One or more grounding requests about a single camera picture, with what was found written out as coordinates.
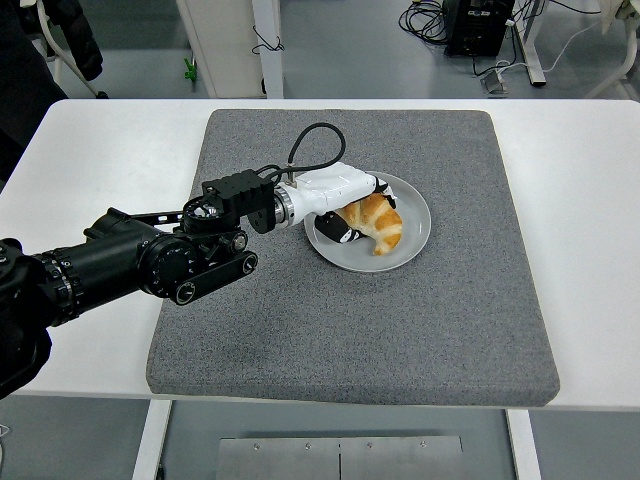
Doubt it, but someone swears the grey metal plate with screws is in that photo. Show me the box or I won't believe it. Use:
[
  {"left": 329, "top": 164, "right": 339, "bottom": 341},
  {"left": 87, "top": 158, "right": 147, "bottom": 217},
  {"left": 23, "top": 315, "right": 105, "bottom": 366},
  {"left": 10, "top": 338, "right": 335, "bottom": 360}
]
[{"left": 218, "top": 435, "right": 466, "bottom": 480}]

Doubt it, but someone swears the black jacket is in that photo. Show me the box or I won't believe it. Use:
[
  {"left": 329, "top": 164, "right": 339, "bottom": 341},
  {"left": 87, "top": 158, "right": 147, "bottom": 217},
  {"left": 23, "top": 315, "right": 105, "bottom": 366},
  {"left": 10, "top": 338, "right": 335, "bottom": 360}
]
[{"left": 59, "top": 0, "right": 104, "bottom": 81}]

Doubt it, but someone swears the thin black cable loop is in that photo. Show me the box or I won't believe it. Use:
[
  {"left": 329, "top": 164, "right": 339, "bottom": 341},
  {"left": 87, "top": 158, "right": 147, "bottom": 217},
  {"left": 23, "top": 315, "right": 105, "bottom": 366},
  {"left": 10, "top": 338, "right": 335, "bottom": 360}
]
[{"left": 251, "top": 24, "right": 285, "bottom": 55}]

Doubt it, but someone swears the person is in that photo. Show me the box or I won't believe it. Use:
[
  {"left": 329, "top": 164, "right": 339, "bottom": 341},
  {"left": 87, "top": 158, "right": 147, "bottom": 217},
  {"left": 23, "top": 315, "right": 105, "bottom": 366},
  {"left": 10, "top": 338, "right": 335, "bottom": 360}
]
[{"left": 0, "top": 0, "right": 70, "bottom": 179}]

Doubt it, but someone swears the black cable bundle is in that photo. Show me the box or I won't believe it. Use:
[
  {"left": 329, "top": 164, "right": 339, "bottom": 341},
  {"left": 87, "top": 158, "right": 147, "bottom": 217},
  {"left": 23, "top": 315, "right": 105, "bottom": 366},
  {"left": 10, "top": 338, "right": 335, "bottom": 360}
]
[{"left": 398, "top": 0, "right": 449, "bottom": 49}]

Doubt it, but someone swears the grey felt mat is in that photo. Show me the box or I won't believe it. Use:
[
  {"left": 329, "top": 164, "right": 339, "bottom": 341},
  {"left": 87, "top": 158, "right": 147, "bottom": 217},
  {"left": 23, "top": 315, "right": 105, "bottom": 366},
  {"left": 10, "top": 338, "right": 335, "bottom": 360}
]
[{"left": 144, "top": 108, "right": 561, "bottom": 409}]

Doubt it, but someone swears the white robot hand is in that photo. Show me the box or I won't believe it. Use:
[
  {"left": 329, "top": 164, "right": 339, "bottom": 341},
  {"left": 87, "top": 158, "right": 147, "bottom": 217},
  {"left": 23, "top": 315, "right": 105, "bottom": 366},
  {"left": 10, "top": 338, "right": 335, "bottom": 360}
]
[{"left": 288, "top": 162, "right": 399, "bottom": 246}]

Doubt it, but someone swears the grey metal pedal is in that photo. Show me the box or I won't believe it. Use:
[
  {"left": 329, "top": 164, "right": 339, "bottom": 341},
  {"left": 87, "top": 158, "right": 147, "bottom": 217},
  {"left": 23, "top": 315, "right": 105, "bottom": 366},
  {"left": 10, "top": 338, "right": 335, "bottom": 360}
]
[{"left": 480, "top": 69, "right": 510, "bottom": 95}]

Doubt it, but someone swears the white cable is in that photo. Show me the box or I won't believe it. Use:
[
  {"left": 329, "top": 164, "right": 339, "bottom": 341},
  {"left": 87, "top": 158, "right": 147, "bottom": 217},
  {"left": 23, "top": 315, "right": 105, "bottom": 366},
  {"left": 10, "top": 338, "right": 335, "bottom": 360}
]
[{"left": 497, "top": 19, "right": 601, "bottom": 74}]

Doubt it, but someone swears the black computer case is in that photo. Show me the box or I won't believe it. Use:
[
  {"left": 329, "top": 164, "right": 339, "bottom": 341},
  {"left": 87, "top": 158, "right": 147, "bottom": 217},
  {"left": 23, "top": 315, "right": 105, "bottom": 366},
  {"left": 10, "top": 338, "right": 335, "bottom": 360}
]
[{"left": 443, "top": 0, "right": 516, "bottom": 57}]

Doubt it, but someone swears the white desk leg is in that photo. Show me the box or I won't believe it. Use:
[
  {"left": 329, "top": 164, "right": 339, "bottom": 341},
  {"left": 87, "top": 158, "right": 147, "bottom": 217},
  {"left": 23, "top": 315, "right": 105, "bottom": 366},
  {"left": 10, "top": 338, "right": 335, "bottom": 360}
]
[{"left": 514, "top": 0, "right": 546, "bottom": 86}]

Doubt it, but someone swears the white cabinet panel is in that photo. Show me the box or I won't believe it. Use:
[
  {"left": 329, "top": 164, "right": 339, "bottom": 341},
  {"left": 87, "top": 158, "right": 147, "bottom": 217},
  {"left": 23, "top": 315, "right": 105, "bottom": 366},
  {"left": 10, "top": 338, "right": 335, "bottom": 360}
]
[{"left": 174, "top": 0, "right": 266, "bottom": 99}]

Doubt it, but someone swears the white chair frame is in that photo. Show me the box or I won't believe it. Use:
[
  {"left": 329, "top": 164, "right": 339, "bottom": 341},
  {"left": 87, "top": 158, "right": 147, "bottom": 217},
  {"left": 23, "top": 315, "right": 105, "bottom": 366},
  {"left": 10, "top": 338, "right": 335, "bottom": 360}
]
[{"left": 32, "top": 0, "right": 109, "bottom": 100}]

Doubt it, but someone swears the white table leg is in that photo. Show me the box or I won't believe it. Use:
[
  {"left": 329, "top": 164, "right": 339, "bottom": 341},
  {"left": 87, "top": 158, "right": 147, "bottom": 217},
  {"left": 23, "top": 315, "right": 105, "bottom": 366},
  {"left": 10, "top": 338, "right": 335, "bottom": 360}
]
[
  {"left": 130, "top": 399, "right": 174, "bottom": 480},
  {"left": 504, "top": 408, "right": 543, "bottom": 480}
]

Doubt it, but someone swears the white chair base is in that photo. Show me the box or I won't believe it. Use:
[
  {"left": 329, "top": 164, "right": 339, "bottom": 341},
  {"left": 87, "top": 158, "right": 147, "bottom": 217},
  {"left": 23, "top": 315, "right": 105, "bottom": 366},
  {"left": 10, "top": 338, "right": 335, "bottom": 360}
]
[{"left": 584, "top": 19, "right": 640, "bottom": 100}]

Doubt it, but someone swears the white post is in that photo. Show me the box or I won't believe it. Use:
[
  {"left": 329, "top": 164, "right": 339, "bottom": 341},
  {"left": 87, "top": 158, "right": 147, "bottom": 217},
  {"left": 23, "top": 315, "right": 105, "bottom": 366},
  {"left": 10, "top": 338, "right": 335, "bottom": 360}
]
[{"left": 249, "top": 0, "right": 285, "bottom": 99}]

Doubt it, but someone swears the golden croissant bread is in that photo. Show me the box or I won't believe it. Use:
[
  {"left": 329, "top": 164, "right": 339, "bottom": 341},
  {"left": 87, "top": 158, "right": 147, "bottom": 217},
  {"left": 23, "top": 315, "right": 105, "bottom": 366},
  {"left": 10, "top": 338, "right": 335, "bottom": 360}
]
[{"left": 335, "top": 192, "right": 404, "bottom": 257}]

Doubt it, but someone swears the grey round plate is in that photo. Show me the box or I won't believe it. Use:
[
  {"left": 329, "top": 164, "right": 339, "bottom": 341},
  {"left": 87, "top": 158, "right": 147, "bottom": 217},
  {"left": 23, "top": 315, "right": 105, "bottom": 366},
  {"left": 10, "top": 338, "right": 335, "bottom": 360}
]
[{"left": 303, "top": 170, "right": 433, "bottom": 274}]

